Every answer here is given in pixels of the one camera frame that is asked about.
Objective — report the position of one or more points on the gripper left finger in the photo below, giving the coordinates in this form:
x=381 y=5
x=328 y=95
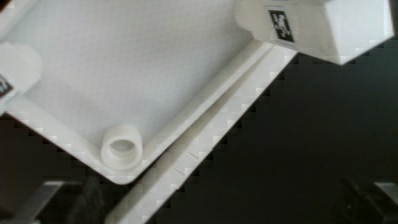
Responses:
x=65 y=203

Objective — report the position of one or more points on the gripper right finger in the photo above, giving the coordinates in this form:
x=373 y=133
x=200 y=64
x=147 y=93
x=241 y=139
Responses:
x=369 y=206

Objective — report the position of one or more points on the white L-shaped fence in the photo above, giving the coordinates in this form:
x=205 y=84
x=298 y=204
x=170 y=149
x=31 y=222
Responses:
x=193 y=147

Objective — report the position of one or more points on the white desk leg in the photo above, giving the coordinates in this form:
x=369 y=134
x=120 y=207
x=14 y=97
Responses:
x=21 y=72
x=328 y=28

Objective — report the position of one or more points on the white desk tabletop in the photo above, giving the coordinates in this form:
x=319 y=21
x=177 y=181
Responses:
x=143 y=59

